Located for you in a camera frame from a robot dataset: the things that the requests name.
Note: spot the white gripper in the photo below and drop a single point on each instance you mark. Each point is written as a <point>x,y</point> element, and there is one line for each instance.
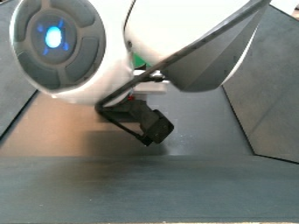
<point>151,88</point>

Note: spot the green foam shape-sorter block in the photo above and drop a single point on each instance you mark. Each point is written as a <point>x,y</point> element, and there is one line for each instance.
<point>140,64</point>

